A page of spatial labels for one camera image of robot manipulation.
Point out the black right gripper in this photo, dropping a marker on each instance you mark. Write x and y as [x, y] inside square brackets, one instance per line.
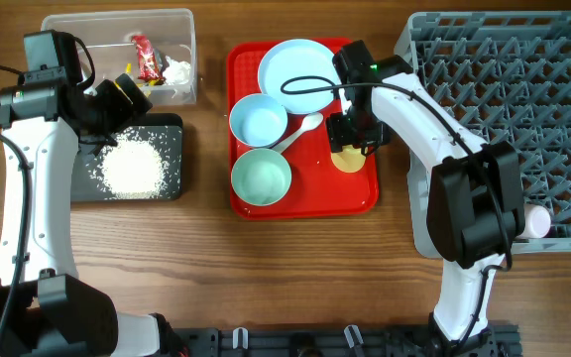
[338, 136]

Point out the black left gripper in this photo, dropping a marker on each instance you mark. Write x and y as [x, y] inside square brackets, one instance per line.
[130, 92]

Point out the yellow foil wrapper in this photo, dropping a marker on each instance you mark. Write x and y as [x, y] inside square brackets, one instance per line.
[146, 86]

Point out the yellow plastic cup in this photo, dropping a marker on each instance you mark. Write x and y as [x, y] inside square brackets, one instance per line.
[349, 160]

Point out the red snack wrapper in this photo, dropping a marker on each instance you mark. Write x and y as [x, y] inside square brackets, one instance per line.
[149, 67]

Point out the pile of white rice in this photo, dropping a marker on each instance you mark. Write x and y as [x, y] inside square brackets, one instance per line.
[133, 169]

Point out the white tissue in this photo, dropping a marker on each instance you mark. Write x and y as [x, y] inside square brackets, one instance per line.
[177, 72]

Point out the light blue round plate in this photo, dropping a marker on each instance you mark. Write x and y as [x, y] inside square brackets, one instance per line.
[296, 58]

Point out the light blue bowl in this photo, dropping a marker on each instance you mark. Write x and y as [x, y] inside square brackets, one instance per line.
[258, 121]

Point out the mint green bowl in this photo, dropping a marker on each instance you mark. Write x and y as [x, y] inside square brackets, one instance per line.
[261, 177]

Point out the white pink plastic cup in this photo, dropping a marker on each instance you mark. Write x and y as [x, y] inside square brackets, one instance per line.
[537, 222]

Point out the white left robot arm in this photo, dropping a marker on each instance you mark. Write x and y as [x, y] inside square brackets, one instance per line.
[45, 309]

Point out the clear plastic waste bin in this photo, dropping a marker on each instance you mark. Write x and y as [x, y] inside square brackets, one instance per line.
[107, 36]

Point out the grey plastic dishwasher rack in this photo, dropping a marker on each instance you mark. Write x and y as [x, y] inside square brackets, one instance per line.
[506, 76]

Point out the white plastic spoon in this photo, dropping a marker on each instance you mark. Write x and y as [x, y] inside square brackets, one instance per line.
[308, 123]

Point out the black plastic tray bin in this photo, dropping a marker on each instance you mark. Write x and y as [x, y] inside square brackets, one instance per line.
[165, 130]

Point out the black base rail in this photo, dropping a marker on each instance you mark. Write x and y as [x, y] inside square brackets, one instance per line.
[394, 341]

